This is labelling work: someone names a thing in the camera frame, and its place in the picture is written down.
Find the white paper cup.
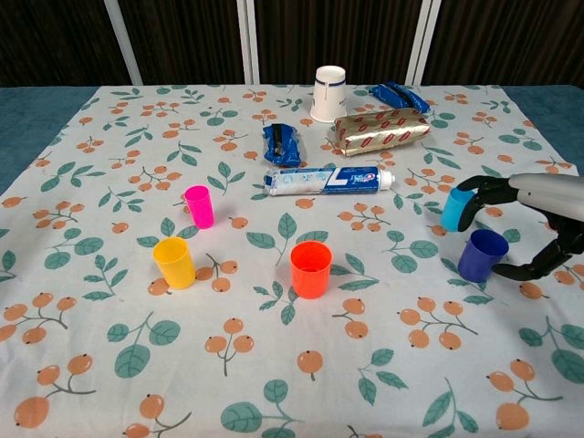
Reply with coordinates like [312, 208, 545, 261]
[309, 65, 348, 124]

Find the teal table cover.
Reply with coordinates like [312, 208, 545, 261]
[0, 84, 584, 197]

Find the yellow plastic cup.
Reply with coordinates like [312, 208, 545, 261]
[151, 236, 197, 290]

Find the white screen frame post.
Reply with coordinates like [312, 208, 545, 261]
[235, 0, 260, 85]
[102, 0, 144, 86]
[406, 0, 443, 86]

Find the blue snack packet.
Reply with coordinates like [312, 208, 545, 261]
[368, 81, 431, 115]
[261, 122, 304, 167]

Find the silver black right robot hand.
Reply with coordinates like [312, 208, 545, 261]
[455, 172, 584, 283]

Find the blue white toothpaste tube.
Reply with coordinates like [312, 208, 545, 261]
[266, 164, 394, 197]

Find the light blue plastic cup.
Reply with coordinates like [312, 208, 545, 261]
[440, 188, 476, 232]

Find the gold foil wrapped package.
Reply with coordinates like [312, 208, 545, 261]
[333, 108, 432, 156]

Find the floral leaf print tablecloth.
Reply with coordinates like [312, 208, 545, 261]
[0, 84, 584, 438]

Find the pink plastic cup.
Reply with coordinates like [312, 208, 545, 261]
[183, 184, 215, 230]

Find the orange plastic cup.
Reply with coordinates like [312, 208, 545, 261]
[290, 241, 333, 300]

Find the dark blue plastic cup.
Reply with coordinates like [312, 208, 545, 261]
[457, 228, 510, 283]

